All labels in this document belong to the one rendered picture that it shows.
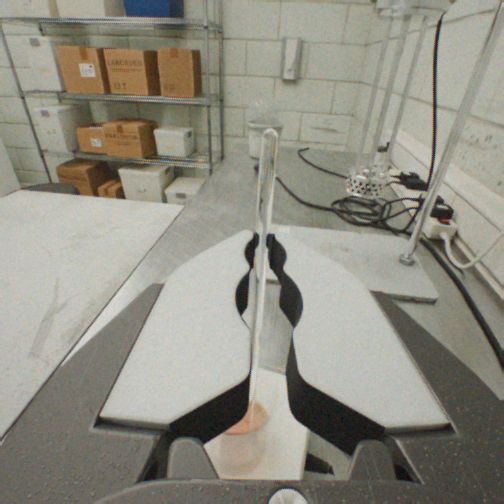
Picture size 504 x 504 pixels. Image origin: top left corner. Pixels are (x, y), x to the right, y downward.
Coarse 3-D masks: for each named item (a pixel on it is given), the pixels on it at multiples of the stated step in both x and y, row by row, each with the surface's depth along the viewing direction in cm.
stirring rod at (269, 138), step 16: (272, 144) 10; (272, 160) 10; (272, 176) 10; (272, 192) 11; (256, 224) 12; (256, 240) 12; (256, 256) 12; (256, 272) 13; (256, 288) 13; (256, 304) 14; (256, 320) 14; (256, 336) 15; (256, 352) 16; (256, 368) 16; (256, 384) 17
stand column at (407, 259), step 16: (496, 16) 34; (496, 32) 35; (480, 64) 37; (480, 80) 38; (464, 96) 40; (464, 112) 40; (448, 144) 43; (448, 160) 44; (432, 192) 47; (416, 224) 51; (416, 240) 52; (400, 256) 55
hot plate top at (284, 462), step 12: (288, 408) 23; (276, 420) 22; (288, 420) 22; (276, 432) 22; (288, 432) 22; (300, 432) 22; (276, 444) 21; (288, 444) 21; (300, 444) 21; (276, 456) 20; (288, 456) 20; (300, 456) 20; (264, 468) 20; (276, 468) 20; (288, 468) 20; (300, 468) 20
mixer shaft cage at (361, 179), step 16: (400, 32) 37; (384, 48) 37; (400, 48) 38; (416, 48) 36; (416, 64) 37; (384, 96) 43; (368, 112) 42; (384, 112) 42; (400, 112) 40; (368, 160) 49; (352, 176) 46; (368, 176) 45; (384, 176) 45; (352, 192) 47; (368, 192) 46
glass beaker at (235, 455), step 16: (272, 368) 18; (272, 384) 18; (272, 400) 19; (272, 416) 16; (224, 432) 15; (240, 432) 15; (256, 432) 16; (272, 432) 18; (208, 448) 17; (224, 448) 16; (240, 448) 16; (256, 448) 17; (224, 464) 17; (240, 464) 17; (256, 464) 18
